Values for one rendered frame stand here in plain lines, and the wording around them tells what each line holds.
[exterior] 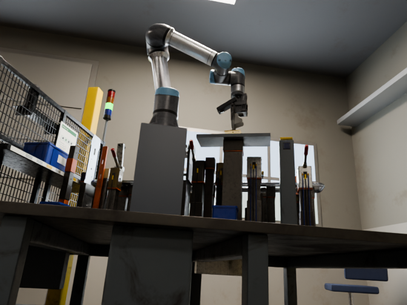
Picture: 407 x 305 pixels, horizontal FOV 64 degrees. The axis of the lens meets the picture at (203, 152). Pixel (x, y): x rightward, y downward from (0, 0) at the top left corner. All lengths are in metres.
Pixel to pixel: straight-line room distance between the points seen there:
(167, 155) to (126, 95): 2.95
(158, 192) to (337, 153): 3.63
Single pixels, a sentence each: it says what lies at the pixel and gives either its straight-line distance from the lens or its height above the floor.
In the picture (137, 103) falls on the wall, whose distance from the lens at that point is 4.24.
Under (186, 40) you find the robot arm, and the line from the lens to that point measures 1.75.
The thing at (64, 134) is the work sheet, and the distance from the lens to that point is 2.54.
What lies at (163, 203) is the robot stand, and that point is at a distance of 1.33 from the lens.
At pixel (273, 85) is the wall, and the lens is 4.74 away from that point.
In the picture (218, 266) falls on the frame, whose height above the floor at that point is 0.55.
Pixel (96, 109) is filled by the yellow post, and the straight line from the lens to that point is 3.04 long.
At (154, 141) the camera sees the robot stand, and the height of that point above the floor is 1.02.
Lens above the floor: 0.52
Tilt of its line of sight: 20 degrees up
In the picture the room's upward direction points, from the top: 3 degrees clockwise
